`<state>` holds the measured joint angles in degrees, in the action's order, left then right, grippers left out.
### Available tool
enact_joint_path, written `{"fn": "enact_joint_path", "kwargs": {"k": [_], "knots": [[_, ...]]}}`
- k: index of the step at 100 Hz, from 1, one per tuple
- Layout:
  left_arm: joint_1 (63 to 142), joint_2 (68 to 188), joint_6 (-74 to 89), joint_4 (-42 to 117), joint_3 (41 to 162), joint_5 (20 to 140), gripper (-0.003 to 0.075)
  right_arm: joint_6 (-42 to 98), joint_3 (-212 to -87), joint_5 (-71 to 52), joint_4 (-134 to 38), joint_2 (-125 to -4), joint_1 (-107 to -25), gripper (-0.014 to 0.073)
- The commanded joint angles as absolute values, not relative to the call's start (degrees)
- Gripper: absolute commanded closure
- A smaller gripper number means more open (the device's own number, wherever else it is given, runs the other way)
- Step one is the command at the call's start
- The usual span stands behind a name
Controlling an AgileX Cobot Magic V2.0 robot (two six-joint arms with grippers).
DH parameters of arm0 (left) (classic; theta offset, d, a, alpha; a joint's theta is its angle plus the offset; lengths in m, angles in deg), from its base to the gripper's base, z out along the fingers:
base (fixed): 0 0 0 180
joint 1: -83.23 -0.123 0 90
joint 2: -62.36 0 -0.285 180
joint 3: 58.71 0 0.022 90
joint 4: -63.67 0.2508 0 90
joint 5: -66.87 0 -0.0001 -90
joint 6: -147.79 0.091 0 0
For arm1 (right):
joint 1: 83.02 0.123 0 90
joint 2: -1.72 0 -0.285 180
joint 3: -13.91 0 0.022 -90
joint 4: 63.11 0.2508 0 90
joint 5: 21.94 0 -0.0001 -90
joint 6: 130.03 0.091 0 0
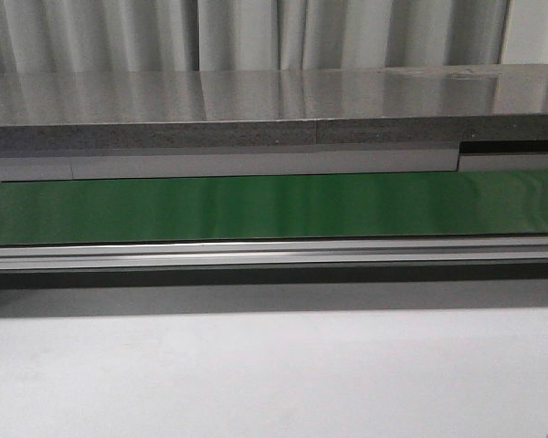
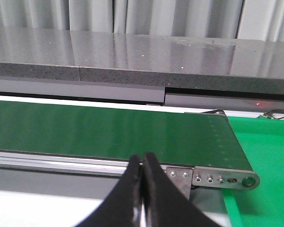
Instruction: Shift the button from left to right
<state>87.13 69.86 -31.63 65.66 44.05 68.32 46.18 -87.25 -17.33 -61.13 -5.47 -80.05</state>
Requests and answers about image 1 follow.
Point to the grey rear conveyor rail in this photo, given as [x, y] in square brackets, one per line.
[341, 158]

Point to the green conveyor belt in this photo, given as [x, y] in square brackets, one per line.
[274, 207]

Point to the aluminium front conveyor rail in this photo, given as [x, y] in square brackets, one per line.
[38, 258]

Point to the white pleated curtain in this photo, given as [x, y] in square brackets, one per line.
[82, 36]

